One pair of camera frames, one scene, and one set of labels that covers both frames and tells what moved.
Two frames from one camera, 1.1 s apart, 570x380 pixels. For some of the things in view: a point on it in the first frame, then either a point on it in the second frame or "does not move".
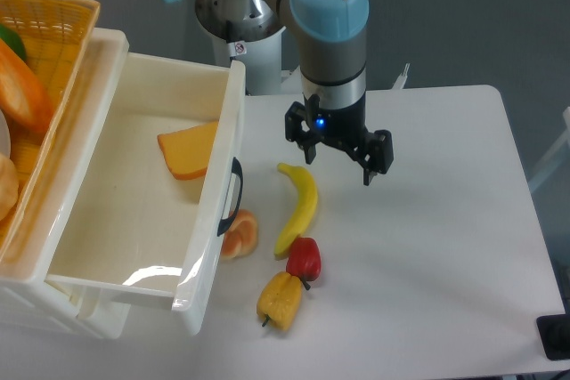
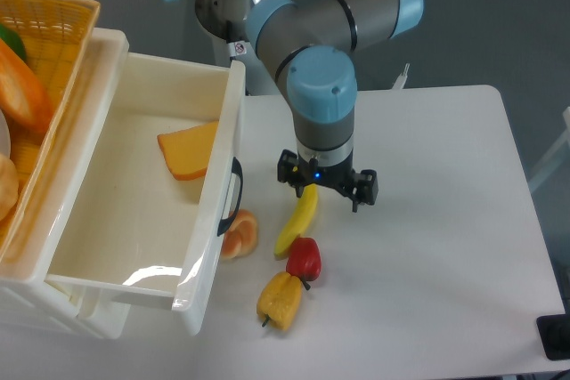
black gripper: (344, 125) -> (361, 188)
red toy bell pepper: (305, 260) does not move
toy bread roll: (240, 239) does not move
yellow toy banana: (304, 211) does not move
